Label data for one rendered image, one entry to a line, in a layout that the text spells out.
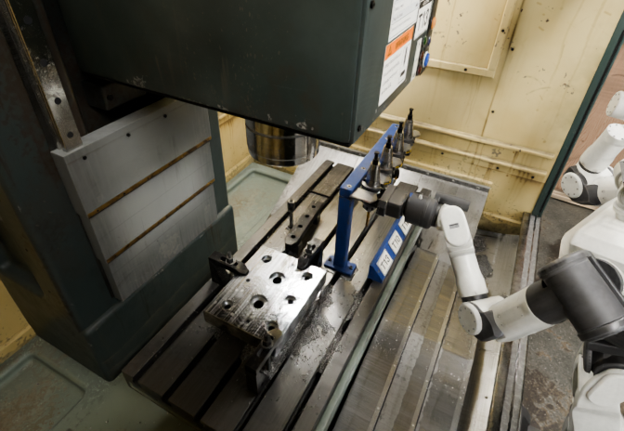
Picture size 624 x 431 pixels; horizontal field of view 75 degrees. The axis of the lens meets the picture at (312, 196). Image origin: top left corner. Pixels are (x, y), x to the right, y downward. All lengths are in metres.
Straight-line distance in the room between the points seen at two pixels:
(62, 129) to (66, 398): 0.92
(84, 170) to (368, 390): 0.96
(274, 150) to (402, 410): 0.84
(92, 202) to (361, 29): 0.79
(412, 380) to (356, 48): 1.01
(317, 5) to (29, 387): 1.49
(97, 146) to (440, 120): 1.33
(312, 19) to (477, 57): 1.18
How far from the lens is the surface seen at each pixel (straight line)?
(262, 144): 0.82
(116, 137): 1.12
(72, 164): 1.07
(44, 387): 1.70
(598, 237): 1.02
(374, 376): 1.33
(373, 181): 1.17
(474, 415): 1.45
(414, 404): 1.33
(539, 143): 1.84
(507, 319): 1.04
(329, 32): 0.62
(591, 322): 0.91
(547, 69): 1.74
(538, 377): 2.47
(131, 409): 1.50
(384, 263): 1.36
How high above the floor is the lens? 1.89
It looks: 37 degrees down
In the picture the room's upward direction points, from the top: 2 degrees clockwise
